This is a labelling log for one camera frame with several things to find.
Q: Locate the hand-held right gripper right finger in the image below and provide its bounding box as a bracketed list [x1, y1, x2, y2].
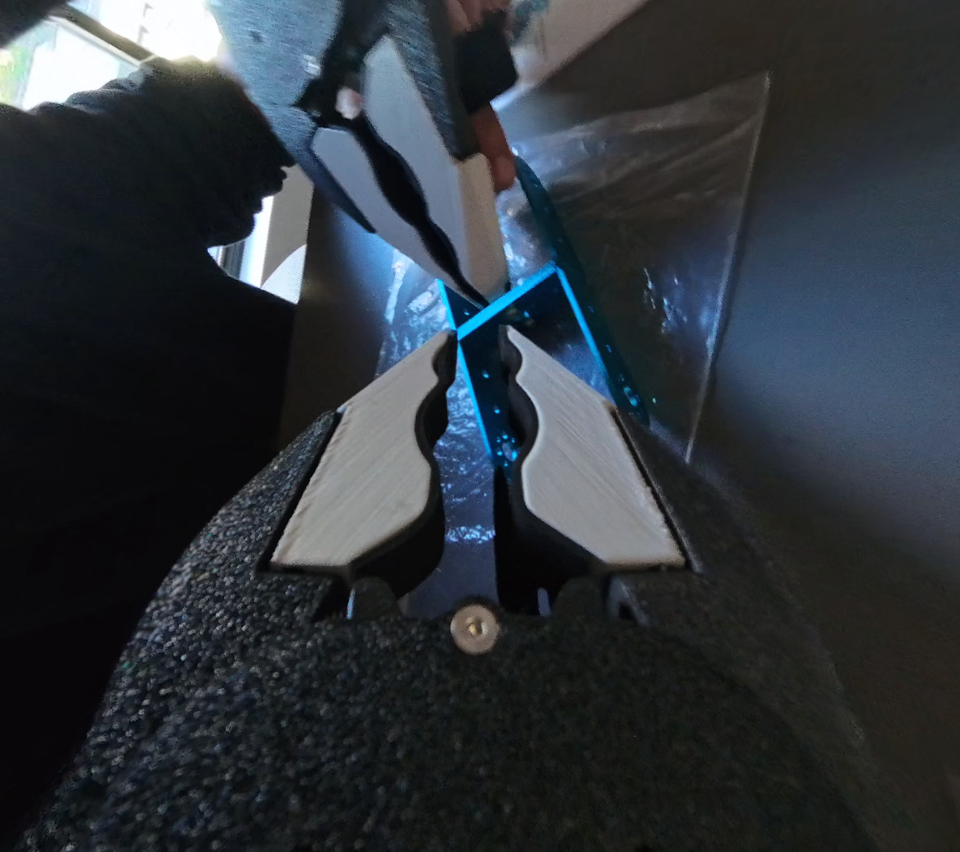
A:
[498, 325, 689, 571]

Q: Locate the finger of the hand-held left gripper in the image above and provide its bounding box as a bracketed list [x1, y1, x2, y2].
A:
[309, 117, 490, 310]
[360, 34, 509, 295]

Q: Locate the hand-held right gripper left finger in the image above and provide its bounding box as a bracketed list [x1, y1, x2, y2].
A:
[268, 329, 459, 579]

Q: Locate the blue metal bracket assembly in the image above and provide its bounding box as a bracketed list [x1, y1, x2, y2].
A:
[437, 154, 652, 485]

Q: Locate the grey desk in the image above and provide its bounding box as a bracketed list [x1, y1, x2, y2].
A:
[277, 0, 960, 852]

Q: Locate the window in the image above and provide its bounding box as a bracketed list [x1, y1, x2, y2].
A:
[0, 0, 316, 305]

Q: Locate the large clear plastic bag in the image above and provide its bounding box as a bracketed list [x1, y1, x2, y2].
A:
[375, 72, 774, 463]

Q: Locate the person's black top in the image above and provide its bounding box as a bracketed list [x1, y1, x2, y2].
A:
[0, 0, 301, 793]

